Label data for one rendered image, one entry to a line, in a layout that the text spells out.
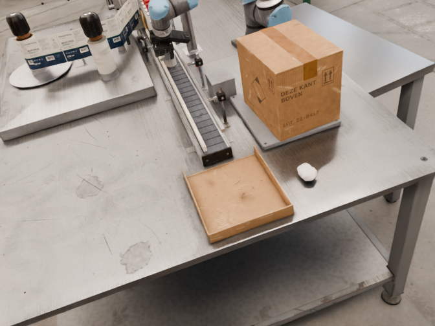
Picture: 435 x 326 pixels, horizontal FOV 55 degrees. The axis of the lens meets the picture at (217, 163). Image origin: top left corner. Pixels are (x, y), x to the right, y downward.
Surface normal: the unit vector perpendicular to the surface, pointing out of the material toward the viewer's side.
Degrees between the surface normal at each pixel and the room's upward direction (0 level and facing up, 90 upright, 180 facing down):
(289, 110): 90
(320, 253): 2
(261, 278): 1
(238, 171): 0
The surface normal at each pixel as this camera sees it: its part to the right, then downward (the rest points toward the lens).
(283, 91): 0.37, 0.58
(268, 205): -0.15, -0.73
